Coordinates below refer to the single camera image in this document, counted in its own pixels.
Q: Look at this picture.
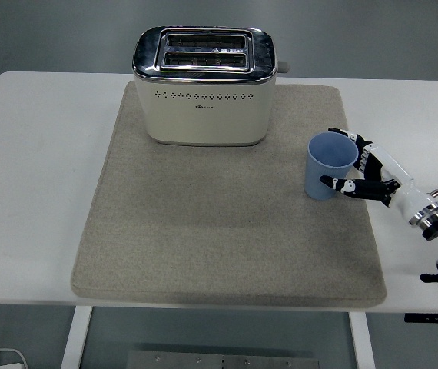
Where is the white table leg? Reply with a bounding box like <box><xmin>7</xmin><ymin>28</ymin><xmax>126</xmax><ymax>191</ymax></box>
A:
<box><xmin>60</xmin><ymin>306</ymin><xmax>93</xmax><ymax>369</ymax></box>
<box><xmin>348</xmin><ymin>311</ymin><xmax>377</xmax><ymax>369</ymax></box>

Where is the blue ribbed plastic cup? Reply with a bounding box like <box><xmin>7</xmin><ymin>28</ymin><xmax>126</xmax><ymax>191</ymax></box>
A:
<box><xmin>304</xmin><ymin>131</ymin><xmax>360</xmax><ymax>201</ymax></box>

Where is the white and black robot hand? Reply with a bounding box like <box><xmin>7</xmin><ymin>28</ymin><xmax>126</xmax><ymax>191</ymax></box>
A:
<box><xmin>319</xmin><ymin>127</ymin><xmax>437</xmax><ymax>228</ymax></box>

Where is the grey cable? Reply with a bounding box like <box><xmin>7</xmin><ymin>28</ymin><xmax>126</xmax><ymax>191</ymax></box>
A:
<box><xmin>0</xmin><ymin>348</ymin><xmax>28</xmax><ymax>369</ymax></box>

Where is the black table control panel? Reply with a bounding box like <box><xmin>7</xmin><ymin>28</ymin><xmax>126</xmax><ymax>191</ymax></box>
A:
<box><xmin>403</xmin><ymin>313</ymin><xmax>438</xmax><ymax>324</ymax></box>

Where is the cream and chrome toaster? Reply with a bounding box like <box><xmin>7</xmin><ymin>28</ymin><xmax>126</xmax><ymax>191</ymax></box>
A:
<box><xmin>131</xmin><ymin>25</ymin><xmax>291</xmax><ymax>148</ymax></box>

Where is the beige felt mat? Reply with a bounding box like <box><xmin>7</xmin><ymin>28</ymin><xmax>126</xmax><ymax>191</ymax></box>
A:
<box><xmin>68</xmin><ymin>82</ymin><xmax>388</xmax><ymax>308</ymax></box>

